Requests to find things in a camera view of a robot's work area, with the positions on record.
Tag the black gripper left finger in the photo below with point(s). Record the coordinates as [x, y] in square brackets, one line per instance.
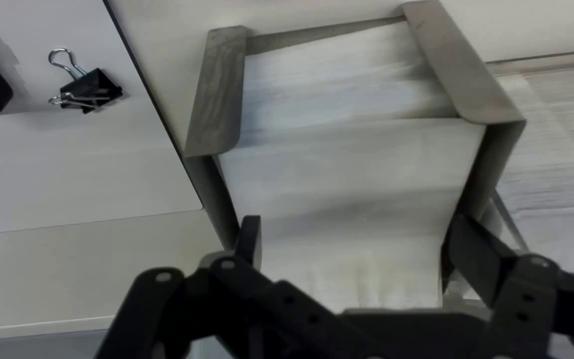
[188, 311]

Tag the black binder clip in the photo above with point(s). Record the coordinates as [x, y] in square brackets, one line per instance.
[90, 88]

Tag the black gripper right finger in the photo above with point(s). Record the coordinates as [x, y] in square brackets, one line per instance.
[539, 311]

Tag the steel napkin holder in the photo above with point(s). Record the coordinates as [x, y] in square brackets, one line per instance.
[218, 92]

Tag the white napkin stack in holder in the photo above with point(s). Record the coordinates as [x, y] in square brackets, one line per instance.
[347, 80]

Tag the white flat board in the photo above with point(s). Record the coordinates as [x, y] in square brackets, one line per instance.
[68, 165]

